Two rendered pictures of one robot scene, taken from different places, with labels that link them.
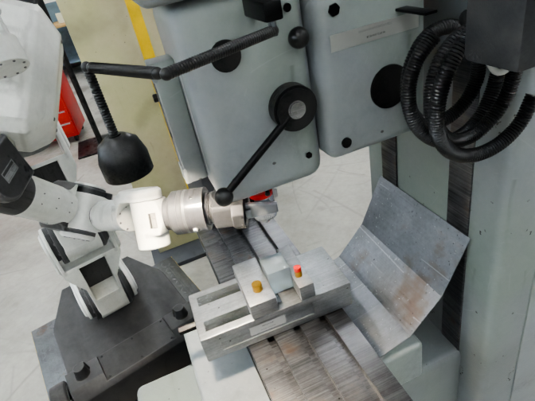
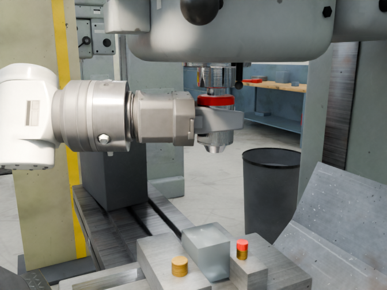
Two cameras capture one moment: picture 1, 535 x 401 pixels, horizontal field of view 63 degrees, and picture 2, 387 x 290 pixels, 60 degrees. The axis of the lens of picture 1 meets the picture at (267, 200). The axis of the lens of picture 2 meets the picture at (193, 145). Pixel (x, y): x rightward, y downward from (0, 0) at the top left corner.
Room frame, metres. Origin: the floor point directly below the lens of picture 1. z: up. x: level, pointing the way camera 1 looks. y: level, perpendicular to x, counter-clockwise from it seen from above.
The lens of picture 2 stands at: (0.31, 0.13, 1.31)
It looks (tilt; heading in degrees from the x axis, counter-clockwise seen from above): 15 degrees down; 348
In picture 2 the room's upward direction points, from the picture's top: straight up
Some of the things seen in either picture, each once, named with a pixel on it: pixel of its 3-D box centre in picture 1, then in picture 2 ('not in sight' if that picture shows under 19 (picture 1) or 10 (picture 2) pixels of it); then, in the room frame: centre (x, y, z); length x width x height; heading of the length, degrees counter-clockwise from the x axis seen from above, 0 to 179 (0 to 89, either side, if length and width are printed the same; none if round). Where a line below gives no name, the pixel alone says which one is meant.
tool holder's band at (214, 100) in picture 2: (259, 191); (215, 99); (0.72, 0.01, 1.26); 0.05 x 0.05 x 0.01
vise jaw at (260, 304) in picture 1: (254, 286); (170, 271); (0.73, 0.07, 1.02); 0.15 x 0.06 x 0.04; 12
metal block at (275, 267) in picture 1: (275, 273); (205, 252); (0.74, 0.02, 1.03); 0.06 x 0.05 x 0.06; 12
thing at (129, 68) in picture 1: (125, 70); not in sight; (0.52, 0.13, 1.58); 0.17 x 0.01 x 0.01; 43
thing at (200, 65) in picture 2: not in sight; (216, 63); (0.72, 0.01, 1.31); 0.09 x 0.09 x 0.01
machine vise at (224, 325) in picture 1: (267, 293); (186, 287); (0.74, 0.05, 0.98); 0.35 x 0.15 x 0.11; 102
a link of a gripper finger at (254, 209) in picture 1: (261, 209); (218, 121); (0.69, 0.01, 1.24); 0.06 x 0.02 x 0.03; 83
